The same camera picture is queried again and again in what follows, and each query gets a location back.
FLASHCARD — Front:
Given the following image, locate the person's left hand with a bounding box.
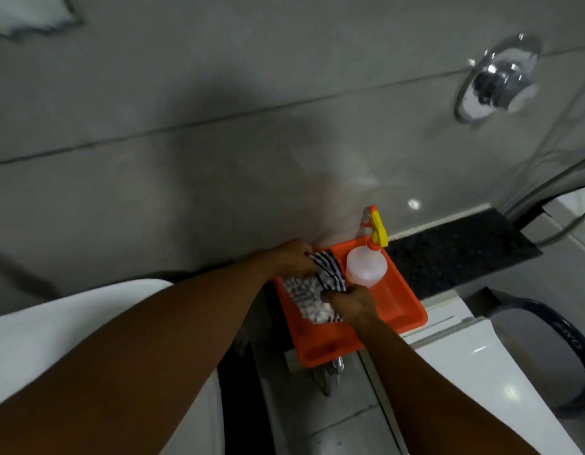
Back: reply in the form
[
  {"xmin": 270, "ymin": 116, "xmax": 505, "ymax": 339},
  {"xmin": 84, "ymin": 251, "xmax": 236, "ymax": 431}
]
[{"xmin": 261, "ymin": 239, "xmax": 321, "ymax": 279}]

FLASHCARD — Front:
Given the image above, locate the person's right hand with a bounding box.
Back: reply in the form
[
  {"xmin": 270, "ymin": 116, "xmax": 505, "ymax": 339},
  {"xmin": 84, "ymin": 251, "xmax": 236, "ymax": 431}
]
[{"xmin": 322, "ymin": 284, "xmax": 379, "ymax": 328}]

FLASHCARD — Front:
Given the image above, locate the striped black and white cloth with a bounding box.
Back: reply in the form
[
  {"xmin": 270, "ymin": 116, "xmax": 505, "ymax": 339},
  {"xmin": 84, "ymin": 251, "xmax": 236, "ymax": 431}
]
[{"xmin": 282, "ymin": 250, "xmax": 347, "ymax": 325}]

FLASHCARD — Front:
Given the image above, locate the person's right forearm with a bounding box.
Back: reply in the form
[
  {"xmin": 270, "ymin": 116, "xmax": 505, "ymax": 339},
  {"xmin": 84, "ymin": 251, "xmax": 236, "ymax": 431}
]
[{"xmin": 352, "ymin": 313, "xmax": 542, "ymax": 455}]

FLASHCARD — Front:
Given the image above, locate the person's left forearm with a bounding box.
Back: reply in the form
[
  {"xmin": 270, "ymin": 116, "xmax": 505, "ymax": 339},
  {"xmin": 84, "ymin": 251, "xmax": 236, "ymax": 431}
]
[{"xmin": 0, "ymin": 255, "xmax": 274, "ymax": 455}]

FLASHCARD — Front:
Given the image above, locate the white spray bottle yellow trigger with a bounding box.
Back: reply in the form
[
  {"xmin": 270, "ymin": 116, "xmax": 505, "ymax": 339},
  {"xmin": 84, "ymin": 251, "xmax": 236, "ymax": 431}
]
[{"xmin": 346, "ymin": 205, "xmax": 389, "ymax": 288}]

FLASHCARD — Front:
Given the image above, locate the orange plastic tray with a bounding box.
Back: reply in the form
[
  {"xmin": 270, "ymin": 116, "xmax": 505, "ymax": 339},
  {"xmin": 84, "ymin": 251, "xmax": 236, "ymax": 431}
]
[{"xmin": 274, "ymin": 236, "xmax": 428, "ymax": 369}]

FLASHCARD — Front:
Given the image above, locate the chrome pipe fitting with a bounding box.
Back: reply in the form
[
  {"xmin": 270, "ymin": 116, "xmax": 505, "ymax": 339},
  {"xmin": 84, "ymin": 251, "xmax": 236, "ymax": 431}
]
[{"xmin": 315, "ymin": 357, "xmax": 345, "ymax": 397}]

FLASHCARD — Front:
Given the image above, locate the black stone ledge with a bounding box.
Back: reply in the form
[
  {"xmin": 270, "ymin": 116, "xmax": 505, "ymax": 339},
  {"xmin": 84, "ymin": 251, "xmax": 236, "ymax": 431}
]
[{"xmin": 385, "ymin": 207, "xmax": 543, "ymax": 300}]

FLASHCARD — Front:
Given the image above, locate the white toilet cistern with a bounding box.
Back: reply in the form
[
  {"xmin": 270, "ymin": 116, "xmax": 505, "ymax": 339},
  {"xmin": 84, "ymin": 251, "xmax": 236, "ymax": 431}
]
[{"xmin": 359, "ymin": 298, "xmax": 584, "ymax": 455}]

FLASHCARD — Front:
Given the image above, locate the black toilet seat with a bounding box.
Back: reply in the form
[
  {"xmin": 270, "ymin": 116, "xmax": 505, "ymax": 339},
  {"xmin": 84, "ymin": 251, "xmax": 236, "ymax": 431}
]
[{"xmin": 489, "ymin": 298, "xmax": 585, "ymax": 420}]

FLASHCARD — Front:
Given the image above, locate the white towel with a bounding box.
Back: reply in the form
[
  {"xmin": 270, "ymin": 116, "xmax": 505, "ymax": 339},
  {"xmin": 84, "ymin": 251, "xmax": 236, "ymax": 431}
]
[{"xmin": 0, "ymin": 0, "xmax": 82, "ymax": 38}]

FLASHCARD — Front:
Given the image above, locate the grey shower hose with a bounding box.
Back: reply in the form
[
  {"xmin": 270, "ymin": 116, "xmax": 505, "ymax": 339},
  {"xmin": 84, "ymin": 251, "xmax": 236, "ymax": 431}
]
[{"xmin": 503, "ymin": 154, "xmax": 585, "ymax": 248}]

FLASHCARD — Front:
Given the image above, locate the chrome shower valve handle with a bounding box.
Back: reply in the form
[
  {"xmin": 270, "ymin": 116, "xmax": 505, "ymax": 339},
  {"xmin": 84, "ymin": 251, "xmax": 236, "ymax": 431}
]
[{"xmin": 454, "ymin": 34, "xmax": 543, "ymax": 124}]

